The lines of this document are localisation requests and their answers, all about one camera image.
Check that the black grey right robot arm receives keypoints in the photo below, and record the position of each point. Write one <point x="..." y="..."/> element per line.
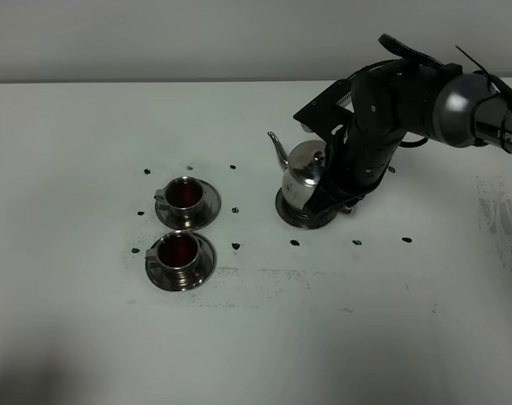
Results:
<point x="418" y="94"/>

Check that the far steel saucer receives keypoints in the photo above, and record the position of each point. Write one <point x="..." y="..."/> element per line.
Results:
<point x="209" y="212"/>

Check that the stainless steel teapot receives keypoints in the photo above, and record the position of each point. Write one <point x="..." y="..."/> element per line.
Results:
<point x="302" y="168"/>

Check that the steel teapot saucer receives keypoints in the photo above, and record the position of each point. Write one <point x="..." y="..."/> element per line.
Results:
<point x="301" y="219"/>

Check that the near steel teacup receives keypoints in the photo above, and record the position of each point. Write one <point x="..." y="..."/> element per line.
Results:
<point x="175" y="251"/>

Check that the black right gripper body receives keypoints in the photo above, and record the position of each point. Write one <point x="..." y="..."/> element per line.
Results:
<point x="358" y="165"/>

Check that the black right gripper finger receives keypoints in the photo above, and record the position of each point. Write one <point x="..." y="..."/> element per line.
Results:
<point x="322" y="198"/>
<point x="345" y="201"/>

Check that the near steel saucer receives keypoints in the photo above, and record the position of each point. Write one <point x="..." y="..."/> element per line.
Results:
<point x="183" y="280"/>

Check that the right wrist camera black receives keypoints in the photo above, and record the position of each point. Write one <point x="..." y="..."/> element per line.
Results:
<point x="327" y="111"/>

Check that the steel teacup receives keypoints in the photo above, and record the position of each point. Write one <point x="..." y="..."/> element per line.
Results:
<point x="183" y="197"/>
<point x="175" y="251"/>

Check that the far steel teacup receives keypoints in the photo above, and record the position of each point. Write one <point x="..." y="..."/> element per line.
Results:
<point x="183" y="197"/>

